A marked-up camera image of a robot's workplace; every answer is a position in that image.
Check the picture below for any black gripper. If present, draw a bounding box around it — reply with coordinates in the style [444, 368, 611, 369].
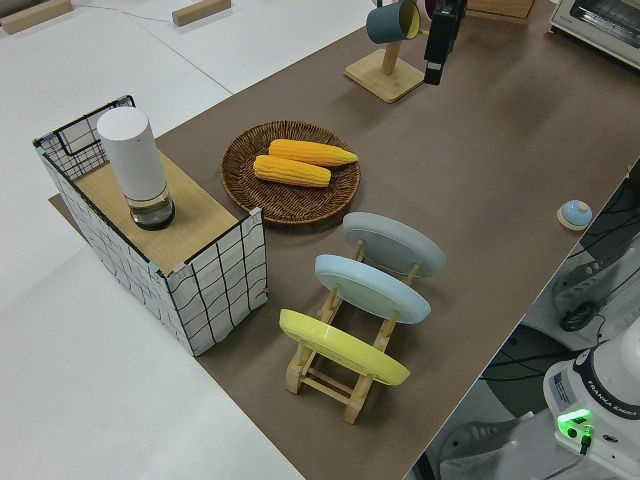
[423, 0, 469, 87]

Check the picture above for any wooden drawer cabinet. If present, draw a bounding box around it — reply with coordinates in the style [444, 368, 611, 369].
[467, 0, 537, 25]

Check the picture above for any teal mug yellow inside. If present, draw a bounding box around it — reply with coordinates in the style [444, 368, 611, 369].
[365, 0, 422, 45]

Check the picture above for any wooden mug tree stand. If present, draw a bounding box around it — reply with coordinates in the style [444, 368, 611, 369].
[343, 0, 427, 105]

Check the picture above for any brown table mat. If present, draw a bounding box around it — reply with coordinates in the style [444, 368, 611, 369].
[48, 0, 640, 480]

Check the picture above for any white toaster oven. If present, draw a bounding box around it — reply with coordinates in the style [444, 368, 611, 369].
[545, 0, 640, 69]

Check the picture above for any long yellow corn cob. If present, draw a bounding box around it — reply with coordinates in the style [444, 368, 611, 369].
[268, 138, 360, 168]

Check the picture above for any short yellow corn cob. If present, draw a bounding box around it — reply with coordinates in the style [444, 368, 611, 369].
[253, 154, 333, 189]

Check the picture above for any grey plate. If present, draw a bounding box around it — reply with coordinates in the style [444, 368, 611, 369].
[341, 211, 448, 278]

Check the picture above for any round wicker tray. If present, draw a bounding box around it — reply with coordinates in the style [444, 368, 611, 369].
[220, 119, 362, 226]

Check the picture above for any small wooden block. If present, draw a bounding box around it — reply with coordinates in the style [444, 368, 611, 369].
[171, 0, 233, 27]

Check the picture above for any light blue plate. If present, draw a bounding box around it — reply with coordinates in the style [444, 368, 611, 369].
[314, 253, 433, 325]

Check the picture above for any grey power strip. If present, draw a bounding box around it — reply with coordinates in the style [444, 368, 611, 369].
[553, 244, 631, 314]

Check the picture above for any yellow plate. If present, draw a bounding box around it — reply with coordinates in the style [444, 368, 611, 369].
[278, 308, 412, 387]

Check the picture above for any white cylindrical bottle clear base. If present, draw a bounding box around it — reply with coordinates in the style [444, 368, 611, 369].
[96, 108, 177, 232]

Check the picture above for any grid-pattern box with wooden shelf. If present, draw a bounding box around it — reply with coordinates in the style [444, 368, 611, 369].
[32, 93, 270, 358]

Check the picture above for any wooden plate rack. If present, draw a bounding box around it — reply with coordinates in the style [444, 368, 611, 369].
[285, 238, 422, 425]

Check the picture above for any large wooden block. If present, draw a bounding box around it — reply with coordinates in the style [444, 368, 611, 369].
[0, 0, 74, 36]

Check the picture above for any black plug with cable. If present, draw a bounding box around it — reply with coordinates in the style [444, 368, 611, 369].
[559, 301, 597, 333]

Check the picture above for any black floor cable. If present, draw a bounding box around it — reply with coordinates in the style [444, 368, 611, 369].
[480, 342, 601, 384]

